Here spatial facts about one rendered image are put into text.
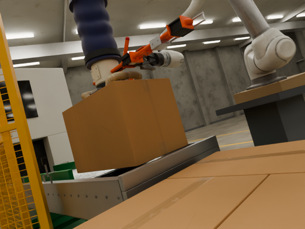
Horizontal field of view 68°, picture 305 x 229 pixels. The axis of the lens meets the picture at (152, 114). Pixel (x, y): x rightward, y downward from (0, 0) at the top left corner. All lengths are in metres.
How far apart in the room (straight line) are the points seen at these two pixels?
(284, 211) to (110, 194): 0.68
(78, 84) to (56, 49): 4.26
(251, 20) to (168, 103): 0.63
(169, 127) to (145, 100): 0.21
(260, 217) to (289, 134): 1.08
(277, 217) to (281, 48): 1.01
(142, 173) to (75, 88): 11.79
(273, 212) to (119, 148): 0.77
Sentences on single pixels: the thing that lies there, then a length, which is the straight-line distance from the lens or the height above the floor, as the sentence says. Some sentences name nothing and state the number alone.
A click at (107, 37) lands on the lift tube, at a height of 1.34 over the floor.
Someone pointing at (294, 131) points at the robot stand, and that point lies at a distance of 1.55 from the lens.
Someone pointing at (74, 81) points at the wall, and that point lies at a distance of 12.74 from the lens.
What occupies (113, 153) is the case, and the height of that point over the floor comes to 0.68.
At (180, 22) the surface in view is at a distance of 1.01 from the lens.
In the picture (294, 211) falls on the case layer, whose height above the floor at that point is 0.54.
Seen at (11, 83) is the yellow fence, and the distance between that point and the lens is 1.62.
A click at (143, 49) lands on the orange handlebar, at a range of 1.16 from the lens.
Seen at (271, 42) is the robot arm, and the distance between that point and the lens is 1.38.
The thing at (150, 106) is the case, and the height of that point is 0.86.
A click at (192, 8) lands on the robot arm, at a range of 1.57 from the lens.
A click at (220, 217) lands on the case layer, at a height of 0.54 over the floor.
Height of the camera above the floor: 0.75
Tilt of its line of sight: 4 degrees up
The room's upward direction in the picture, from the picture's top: 16 degrees counter-clockwise
